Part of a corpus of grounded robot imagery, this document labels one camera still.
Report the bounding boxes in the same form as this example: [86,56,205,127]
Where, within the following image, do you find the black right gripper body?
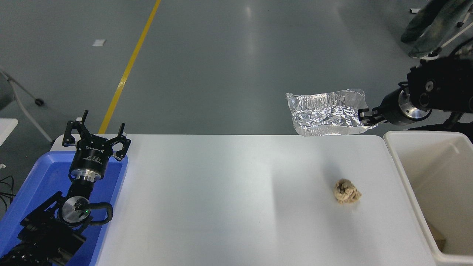
[380,88,411,125]

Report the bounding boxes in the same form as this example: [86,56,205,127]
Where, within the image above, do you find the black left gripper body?
[69,134,117,176]

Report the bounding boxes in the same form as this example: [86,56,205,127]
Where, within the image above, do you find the silver foil plate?
[285,88,378,137]

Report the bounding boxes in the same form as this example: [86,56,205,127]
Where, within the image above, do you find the blue plastic tray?
[0,150,129,266]

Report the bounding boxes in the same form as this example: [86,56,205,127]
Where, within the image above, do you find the grey wheeled chair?
[0,68,54,144]

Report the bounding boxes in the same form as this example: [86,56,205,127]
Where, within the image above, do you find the white side table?
[0,117,19,147]

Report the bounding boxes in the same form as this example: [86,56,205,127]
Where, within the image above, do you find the crumpled tan paper ball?
[333,178,362,204]

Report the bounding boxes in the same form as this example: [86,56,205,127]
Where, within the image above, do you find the large pale plastic bin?
[384,131,473,263]

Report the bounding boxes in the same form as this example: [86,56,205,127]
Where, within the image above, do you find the person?
[401,0,473,59]

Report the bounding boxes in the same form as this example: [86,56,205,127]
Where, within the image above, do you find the black cables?
[0,175,15,212]

